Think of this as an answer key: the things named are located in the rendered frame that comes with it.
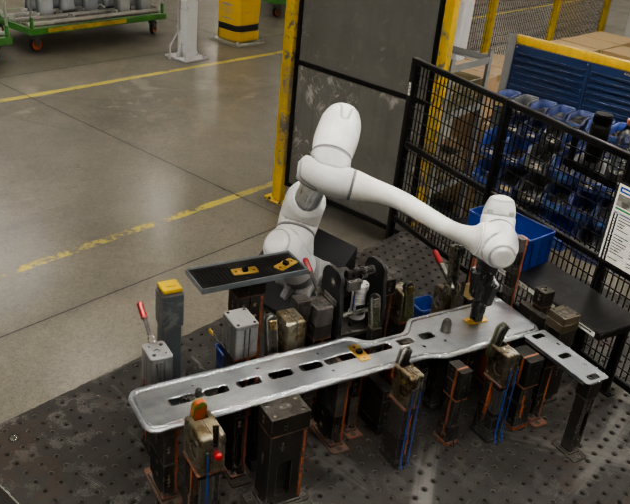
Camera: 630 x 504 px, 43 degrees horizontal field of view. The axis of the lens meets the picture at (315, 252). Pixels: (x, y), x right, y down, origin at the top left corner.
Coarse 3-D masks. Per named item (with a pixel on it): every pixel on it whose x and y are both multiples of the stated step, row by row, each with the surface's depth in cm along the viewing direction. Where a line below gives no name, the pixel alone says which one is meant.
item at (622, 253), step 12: (624, 192) 272; (612, 204) 277; (624, 204) 273; (612, 216) 278; (624, 216) 273; (624, 228) 274; (600, 240) 284; (612, 240) 279; (624, 240) 275; (600, 252) 285; (612, 252) 280; (624, 252) 276; (612, 264) 281; (624, 264) 277
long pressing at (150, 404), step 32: (416, 320) 265; (512, 320) 271; (288, 352) 241; (320, 352) 243; (384, 352) 246; (416, 352) 248; (448, 352) 250; (160, 384) 221; (192, 384) 223; (224, 384) 225; (256, 384) 226; (288, 384) 228; (320, 384) 230; (160, 416) 210
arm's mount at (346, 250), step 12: (324, 240) 322; (336, 240) 320; (324, 252) 319; (336, 252) 317; (348, 252) 315; (336, 264) 314; (348, 264) 314; (276, 288) 320; (264, 300) 319; (276, 300) 317; (288, 300) 315
